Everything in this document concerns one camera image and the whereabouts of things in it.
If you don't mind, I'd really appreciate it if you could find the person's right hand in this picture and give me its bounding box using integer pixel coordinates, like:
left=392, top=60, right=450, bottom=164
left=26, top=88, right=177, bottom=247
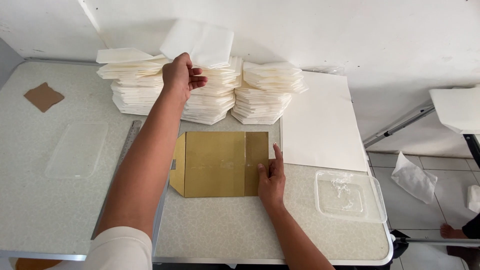
left=257, top=142, right=287, bottom=208

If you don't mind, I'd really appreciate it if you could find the person's left hand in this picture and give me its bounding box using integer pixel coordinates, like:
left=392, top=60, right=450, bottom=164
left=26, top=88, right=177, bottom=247
left=162, top=52, right=208, bottom=103

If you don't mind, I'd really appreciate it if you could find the white paper bag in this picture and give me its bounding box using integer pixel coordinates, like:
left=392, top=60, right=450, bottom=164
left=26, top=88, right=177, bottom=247
left=159, top=19, right=235, bottom=70

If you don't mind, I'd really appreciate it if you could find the gold cardboard template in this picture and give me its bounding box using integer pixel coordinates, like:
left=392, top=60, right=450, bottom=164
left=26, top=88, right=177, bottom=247
left=169, top=131, right=270, bottom=198

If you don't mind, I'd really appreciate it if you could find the stack of white paper bags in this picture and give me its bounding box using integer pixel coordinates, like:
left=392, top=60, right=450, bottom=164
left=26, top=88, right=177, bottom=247
left=180, top=56, right=244, bottom=125
left=230, top=61, right=309, bottom=125
left=96, top=47, right=170, bottom=116

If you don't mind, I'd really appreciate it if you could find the metal ruler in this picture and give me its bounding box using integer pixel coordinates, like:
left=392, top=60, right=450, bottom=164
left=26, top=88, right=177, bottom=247
left=91, top=119, right=143, bottom=241

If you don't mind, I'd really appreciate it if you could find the clear plastic container with glue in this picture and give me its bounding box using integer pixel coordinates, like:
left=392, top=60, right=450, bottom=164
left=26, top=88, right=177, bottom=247
left=314, top=170, right=388, bottom=224

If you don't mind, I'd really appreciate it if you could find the large white paper sheet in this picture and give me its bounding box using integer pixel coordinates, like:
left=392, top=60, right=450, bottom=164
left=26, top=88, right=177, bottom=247
left=281, top=71, right=368, bottom=173

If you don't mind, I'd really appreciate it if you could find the clear plastic lid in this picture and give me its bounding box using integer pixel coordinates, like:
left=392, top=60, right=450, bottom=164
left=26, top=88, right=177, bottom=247
left=44, top=120, right=109, bottom=180

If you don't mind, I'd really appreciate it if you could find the brown cardboard piece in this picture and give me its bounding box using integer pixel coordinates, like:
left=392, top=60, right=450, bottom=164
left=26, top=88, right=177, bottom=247
left=23, top=82, right=65, bottom=113

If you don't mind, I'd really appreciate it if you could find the black table leg joint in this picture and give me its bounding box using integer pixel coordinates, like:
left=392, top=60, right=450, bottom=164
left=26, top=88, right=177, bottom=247
left=390, top=229, right=412, bottom=260

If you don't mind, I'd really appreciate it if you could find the crumpled white paper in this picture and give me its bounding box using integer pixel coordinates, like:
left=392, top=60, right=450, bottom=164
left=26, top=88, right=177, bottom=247
left=466, top=184, right=480, bottom=214
left=391, top=151, right=439, bottom=205

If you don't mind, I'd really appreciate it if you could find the grey metal table bar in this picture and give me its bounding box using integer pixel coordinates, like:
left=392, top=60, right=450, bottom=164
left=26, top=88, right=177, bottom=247
left=362, top=105, right=436, bottom=149

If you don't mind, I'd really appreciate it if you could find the person's white sleeve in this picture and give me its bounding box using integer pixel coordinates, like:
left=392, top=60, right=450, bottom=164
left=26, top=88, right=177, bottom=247
left=80, top=226, right=153, bottom=270

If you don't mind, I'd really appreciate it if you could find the white side table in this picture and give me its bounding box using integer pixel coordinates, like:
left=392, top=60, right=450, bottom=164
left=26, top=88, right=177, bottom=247
left=429, top=86, right=480, bottom=169

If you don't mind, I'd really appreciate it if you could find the orange-brown seat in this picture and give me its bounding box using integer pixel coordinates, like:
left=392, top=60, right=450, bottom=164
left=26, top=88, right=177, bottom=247
left=14, top=257, right=63, bottom=270

